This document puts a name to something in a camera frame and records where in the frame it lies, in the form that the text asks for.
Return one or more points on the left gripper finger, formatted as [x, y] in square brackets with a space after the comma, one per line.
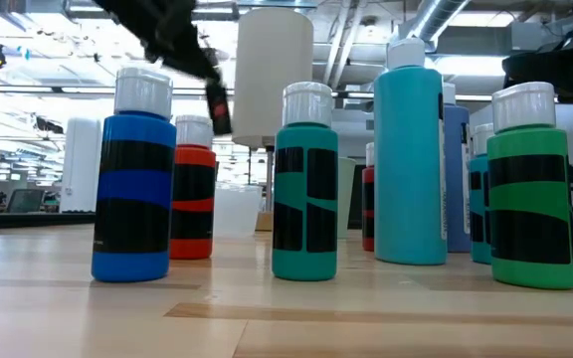
[219, 109]

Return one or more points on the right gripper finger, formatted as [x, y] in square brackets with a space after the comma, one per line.
[527, 69]

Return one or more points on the orange paint bottle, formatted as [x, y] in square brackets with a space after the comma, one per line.
[194, 174]

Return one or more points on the blue paint bottle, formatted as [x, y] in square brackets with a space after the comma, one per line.
[134, 199]

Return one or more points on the large periwinkle paint bottle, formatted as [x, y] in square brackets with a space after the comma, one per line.
[455, 174]

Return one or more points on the large turquoise paint bottle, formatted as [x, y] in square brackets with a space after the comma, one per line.
[408, 174]

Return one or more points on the teal green paint bottle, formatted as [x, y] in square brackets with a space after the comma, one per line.
[306, 258]

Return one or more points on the red paint bottle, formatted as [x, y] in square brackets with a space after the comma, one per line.
[368, 199]

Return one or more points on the white shade table lamp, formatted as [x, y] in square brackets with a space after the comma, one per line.
[272, 74]

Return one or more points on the clear plastic container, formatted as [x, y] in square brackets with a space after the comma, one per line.
[237, 209]

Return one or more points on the white building column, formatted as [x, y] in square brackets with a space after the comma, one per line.
[81, 164]

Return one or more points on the grey office chair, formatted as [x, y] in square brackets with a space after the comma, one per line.
[25, 201]

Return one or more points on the silver ventilation duct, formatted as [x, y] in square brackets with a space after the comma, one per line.
[436, 17]

